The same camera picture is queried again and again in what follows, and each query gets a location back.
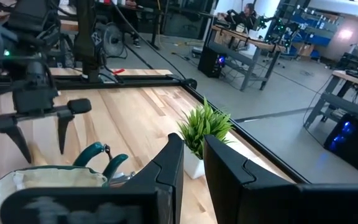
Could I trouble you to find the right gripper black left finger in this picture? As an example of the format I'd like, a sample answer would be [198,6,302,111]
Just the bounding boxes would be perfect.
[0,133,185,224]

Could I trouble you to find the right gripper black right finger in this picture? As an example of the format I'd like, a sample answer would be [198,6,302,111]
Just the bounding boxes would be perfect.
[203,134,358,224]

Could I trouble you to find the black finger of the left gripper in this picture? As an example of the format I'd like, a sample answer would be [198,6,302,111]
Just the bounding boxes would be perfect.
[56,108,75,156]
[0,116,33,165]

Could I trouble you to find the dark green pruning shears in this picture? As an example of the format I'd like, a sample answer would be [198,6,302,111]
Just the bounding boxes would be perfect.
[72,141,136,187]

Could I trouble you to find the beige gardening bag green trim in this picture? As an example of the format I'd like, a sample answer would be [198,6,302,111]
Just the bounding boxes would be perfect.
[0,164,109,224]

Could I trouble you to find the black computer tower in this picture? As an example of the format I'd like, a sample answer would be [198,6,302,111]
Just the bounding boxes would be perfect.
[323,113,358,174]
[197,45,227,78]

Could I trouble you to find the black floor fan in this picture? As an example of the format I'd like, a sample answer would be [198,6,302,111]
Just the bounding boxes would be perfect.
[102,22,126,59]

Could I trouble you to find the person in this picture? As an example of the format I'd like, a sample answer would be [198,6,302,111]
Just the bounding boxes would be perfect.
[124,0,142,49]
[242,2,258,32]

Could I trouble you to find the wooden table with grey legs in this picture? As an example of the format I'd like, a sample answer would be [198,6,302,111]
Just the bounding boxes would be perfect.
[208,24,288,91]
[303,70,358,130]

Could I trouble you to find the green plant in white pot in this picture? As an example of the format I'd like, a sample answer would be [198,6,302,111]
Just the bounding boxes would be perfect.
[177,97,235,180]

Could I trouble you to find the black vertical frame post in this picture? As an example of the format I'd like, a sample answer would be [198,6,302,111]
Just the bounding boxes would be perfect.
[74,0,101,82]

